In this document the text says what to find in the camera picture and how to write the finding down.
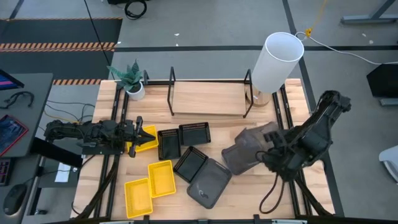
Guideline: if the thin black cable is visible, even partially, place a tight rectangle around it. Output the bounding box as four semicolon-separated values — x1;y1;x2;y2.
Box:
83;0;115;80

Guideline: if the coiled black cable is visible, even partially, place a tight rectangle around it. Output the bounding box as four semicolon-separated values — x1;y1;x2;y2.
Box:
124;0;148;21

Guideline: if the white paper sheet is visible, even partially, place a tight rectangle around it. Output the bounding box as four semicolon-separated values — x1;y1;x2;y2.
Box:
54;162;72;184

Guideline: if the red tablet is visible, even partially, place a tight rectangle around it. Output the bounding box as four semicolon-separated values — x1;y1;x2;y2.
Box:
0;114;30;157

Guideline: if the yellow plastic basket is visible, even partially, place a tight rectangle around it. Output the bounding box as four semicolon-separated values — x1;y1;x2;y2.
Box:
124;177;154;219
147;159;177;198
126;124;159;153

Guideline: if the black headset cable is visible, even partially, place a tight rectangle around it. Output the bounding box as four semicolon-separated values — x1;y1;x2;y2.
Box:
0;90;35;110

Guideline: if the grey side desk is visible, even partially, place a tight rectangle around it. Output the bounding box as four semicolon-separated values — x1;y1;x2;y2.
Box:
0;73;54;159

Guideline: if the white plant pot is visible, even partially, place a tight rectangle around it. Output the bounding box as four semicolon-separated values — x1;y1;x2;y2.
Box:
126;81;146;101

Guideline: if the lamp with white shade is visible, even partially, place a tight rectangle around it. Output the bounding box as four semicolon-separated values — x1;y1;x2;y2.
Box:
244;31;305;108

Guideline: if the grey plastic basket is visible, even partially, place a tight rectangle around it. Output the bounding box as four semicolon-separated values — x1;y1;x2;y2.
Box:
221;121;280;176
186;157;233;210

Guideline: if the black box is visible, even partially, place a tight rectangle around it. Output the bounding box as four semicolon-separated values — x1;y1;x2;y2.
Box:
366;63;398;107

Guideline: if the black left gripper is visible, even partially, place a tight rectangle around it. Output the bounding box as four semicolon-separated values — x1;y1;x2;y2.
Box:
119;116;156;158

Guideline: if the grey metal table foot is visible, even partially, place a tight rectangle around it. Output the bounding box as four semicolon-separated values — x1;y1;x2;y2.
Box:
340;0;398;26

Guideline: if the black aluminium frame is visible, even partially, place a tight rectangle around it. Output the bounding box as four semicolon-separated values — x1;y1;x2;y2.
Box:
70;77;345;224

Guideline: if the wooden shelf with black frame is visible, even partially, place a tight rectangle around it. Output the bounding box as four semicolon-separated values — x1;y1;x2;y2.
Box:
167;66;254;119

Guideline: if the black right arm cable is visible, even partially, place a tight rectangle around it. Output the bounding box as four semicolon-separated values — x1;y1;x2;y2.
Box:
259;172;286;215

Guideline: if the black plastic basket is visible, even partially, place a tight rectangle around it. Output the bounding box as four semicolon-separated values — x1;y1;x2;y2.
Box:
172;146;210;184
178;121;212;147
157;128;182;161

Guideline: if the black mat with striped edge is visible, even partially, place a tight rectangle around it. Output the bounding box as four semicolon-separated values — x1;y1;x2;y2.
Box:
0;17;123;86

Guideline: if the green snake plant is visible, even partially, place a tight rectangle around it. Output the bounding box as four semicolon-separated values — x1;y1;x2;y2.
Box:
106;58;144;93

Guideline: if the black cable bundle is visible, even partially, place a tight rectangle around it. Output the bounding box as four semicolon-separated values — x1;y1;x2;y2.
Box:
72;155;118;220

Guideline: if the black keyboard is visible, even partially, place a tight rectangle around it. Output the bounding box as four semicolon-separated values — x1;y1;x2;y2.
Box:
0;157;12;187

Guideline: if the yellow cable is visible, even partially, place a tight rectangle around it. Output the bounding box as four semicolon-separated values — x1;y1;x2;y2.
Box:
303;0;329;39

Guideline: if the white cable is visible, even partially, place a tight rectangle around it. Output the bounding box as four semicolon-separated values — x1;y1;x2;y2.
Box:
294;30;398;66

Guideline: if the computer monitor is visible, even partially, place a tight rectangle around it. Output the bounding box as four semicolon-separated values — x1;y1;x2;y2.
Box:
0;68;25;91

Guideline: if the black computer mouse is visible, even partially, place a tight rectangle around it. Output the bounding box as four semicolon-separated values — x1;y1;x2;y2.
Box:
2;183;29;216

